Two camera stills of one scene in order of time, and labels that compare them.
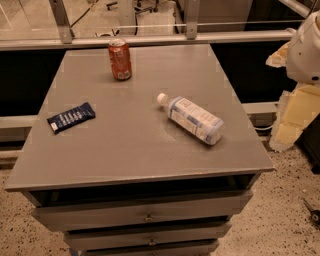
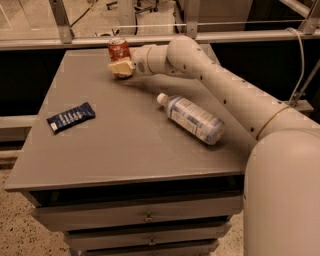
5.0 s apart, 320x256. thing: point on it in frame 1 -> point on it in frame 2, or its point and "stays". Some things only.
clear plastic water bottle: (191, 117) stays
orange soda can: (120, 59) stays
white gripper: (305, 56) -> (140, 59)
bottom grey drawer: (191, 249) stays
